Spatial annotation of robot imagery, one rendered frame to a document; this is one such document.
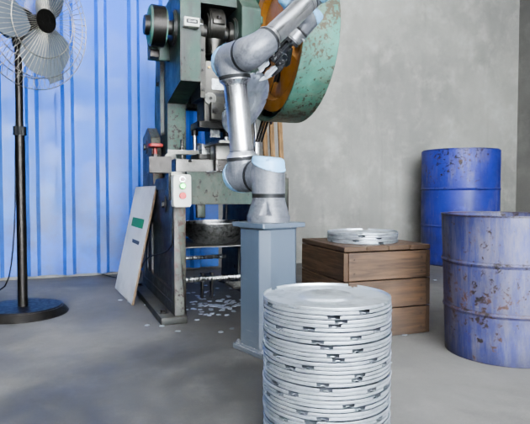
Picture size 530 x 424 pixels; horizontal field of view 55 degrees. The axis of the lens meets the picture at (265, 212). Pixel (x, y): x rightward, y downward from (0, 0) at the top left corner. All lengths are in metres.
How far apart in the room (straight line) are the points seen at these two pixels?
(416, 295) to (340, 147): 2.26
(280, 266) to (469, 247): 0.62
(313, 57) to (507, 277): 1.25
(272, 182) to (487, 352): 0.89
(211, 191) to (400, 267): 0.87
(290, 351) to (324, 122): 3.16
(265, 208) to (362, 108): 2.68
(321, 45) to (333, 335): 1.60
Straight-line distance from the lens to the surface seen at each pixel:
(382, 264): 2.00
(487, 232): 1.76
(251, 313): 1.78
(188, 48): 2.45
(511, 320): 1.81
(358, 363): 1.10
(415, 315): 2.12
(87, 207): 3.55
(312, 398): 1.11
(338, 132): 4.17
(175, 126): 2.68
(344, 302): 1.14
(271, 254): 1.70
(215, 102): 2.45
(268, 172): 1.73
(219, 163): 2.35
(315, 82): 2.44
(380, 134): 4.38
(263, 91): 2.29
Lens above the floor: 0.55
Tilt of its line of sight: 2 degrees down
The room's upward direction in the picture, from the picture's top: straight up
